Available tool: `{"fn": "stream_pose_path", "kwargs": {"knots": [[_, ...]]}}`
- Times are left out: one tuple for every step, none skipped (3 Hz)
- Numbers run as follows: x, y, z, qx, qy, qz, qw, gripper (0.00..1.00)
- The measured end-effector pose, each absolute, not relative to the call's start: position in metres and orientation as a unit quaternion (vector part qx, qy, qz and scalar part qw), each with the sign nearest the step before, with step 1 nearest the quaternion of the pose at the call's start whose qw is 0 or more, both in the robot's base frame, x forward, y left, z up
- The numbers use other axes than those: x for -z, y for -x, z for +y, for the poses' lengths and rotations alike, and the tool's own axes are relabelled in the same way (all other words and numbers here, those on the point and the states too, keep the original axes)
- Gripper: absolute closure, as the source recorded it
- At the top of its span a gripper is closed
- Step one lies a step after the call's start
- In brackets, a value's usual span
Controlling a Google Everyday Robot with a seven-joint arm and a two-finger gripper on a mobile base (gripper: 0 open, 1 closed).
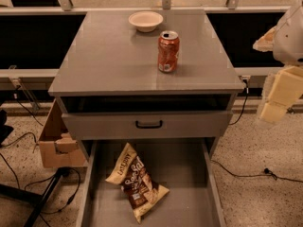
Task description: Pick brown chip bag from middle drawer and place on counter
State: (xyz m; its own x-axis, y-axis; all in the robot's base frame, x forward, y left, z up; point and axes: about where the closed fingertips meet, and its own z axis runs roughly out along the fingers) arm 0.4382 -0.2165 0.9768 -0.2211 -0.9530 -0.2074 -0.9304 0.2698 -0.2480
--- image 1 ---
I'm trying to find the orange soda can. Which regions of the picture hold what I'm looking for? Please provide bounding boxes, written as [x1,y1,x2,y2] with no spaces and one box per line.
[158,30,180,73]

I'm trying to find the cardboard box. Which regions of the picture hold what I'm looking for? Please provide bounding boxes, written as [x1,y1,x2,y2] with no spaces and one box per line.
[38,101,87,168]

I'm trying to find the black cable on floor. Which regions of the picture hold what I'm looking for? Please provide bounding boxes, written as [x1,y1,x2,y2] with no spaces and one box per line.
[0,85,81,227]
[211,159,303,184]

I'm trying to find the grey drawer cabinet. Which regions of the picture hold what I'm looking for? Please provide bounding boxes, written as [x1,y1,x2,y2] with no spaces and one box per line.
[49,9,243,154]

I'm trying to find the black cabinet power cable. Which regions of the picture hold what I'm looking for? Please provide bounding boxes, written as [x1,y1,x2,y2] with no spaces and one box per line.
[228,79,250,126]

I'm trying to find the metal railing frame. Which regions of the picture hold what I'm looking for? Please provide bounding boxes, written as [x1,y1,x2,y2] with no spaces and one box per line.
[1,6,287,114]

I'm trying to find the black cable on left floor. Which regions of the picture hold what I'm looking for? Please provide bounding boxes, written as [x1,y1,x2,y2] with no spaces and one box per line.
[0,85,81,227]

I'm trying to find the grey top drawer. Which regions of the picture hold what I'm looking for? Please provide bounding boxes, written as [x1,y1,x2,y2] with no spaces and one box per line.
[62,111,232,140]

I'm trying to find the black stand legs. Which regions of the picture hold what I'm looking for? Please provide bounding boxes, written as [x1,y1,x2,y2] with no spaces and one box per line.
[0,167,70,227]

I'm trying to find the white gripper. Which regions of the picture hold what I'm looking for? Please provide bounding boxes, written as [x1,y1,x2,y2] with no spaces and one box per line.
[253,0,303,124]

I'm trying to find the open grey middle drawer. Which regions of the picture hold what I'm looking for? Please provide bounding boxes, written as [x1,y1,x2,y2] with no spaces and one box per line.
[76,140,226,227]

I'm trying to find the white paper bowl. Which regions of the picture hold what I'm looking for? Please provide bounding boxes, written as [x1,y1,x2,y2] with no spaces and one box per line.
[129,11,163,33]

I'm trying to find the black cable on right floor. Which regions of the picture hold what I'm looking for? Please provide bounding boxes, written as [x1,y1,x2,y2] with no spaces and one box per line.
[211,159,303,184]

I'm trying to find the brown chip bag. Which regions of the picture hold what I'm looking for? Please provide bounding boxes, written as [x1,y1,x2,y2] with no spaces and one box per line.
[106,143,169,223]

